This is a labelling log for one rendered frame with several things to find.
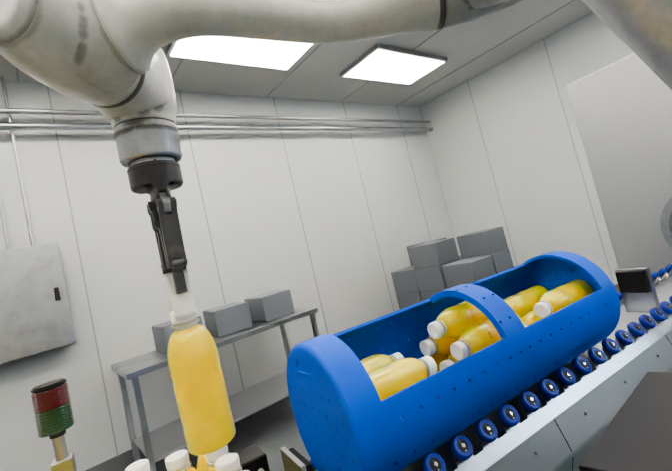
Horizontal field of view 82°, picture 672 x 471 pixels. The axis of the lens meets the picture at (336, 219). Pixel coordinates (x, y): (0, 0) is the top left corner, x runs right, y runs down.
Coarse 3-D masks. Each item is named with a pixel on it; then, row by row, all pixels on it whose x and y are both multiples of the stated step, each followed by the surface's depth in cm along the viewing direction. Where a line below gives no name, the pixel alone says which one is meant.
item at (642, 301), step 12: (624, 276) 139; (636, 276) 136; (648, 276) 134; (624, 288) 139; (636, 288) 136; (648, 288) 134; (624, 300) 141; (636, 300) 138; (648, 300) 135; (648, 312) 136
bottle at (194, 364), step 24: (192, 336) 57; (168, 360) 57; (192, 360) 56; (216, 360) 58; (192, 384) 55; (216, 384) 57; (192, 408) 55; (216, 408) 56; (192, 432) 55; (216, 432) 56
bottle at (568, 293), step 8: (576, 280) 112; (560, 288) 108; (568, 288) 107; (576, 288) 108; (584, 288) 109; (544, 296) 106; (552, 296) 104; (560, 296) 104; (568, 296) 105; (576, 296) 106; (584, 296) 108; (552, 304) 103; (560, 304) 103; (568, 304) 104; (552, 312) 103
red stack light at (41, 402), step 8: (64, 384) 84; (48, 392) 81; (56, 392) 82; (64, 392) 84; (32, 400) 81; (40, 400) 81; (48, 400) 81; (56, 400) 82; (64, 400) 83; (40, 408) 81; (48, 408) 81
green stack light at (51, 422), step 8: (56, 408) 82; (64, 408) 83; (40, 416) 80; (48, 416) 81; (56, 416) 81; (64, 416) 82; (72, 416) 84; (40, 424) 80; (48, 424) 80; (56, 424) 81; (64, 424) 82; (72, 424) 84; (40, 432) 80; (48, 432) 80; (56, 432) 81
